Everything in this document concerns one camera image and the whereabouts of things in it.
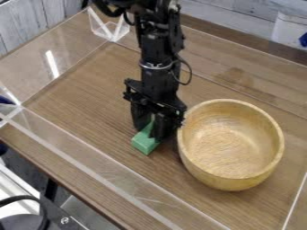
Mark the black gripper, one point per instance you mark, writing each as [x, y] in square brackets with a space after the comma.
[153, 95]

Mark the green rectangular block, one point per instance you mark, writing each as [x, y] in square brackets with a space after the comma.
[144, 142]

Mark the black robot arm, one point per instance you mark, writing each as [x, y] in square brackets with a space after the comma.
[160, 34]

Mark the brown wooden bowl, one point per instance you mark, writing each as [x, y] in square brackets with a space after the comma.
[232, 144]

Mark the blue object at right edge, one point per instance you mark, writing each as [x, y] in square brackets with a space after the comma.
[304, 40]

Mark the white container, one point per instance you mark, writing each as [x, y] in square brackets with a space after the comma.
[290, 27]

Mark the clear acrylic enclosure wall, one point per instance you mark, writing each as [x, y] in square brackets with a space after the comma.
[71, 127]

